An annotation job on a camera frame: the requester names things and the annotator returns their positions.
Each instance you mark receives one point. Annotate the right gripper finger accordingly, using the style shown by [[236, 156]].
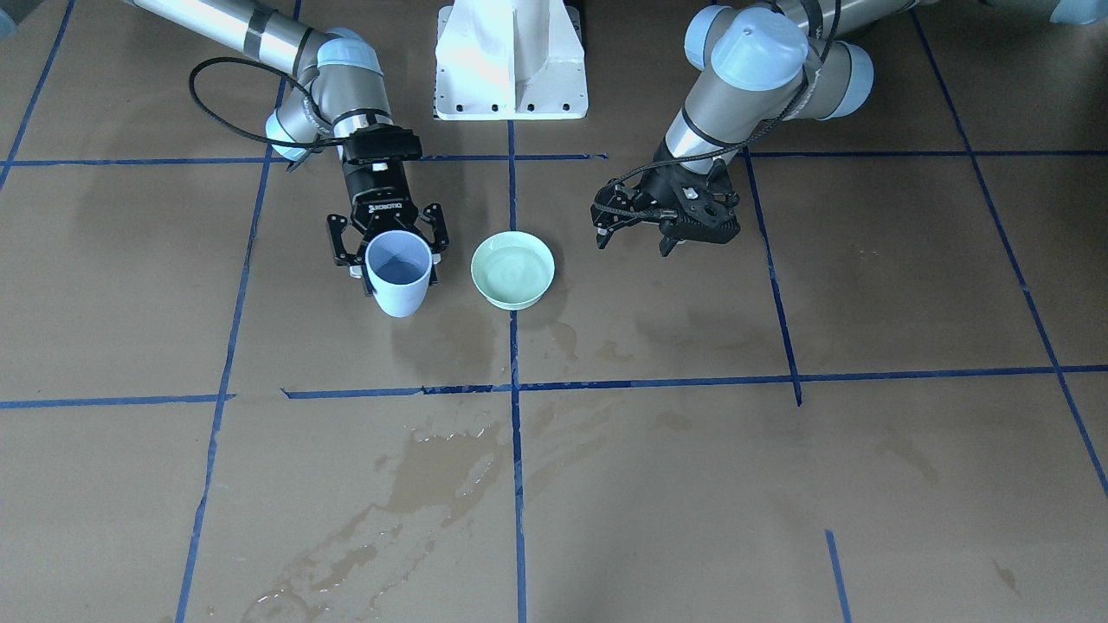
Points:
[[433, 216], [348, 244]]

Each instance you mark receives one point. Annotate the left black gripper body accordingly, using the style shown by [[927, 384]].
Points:
[[662, 183]]

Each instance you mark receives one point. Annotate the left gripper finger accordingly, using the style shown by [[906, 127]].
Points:
[[617, 206], [671, 238]]

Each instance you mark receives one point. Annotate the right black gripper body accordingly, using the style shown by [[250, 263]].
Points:
[[378, 192]]

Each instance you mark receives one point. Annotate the blue plastic cup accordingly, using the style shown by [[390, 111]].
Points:
[[398, 265]]

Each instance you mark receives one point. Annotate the green ceramic bowl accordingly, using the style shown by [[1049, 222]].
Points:
[[513, 270]]

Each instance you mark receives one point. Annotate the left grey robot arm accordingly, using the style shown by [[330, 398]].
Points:
[[758, 66]]

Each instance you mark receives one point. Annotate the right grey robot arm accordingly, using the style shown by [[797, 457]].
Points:
[[337, 99]]

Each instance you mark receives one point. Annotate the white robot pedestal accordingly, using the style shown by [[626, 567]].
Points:
[[510, 60]]

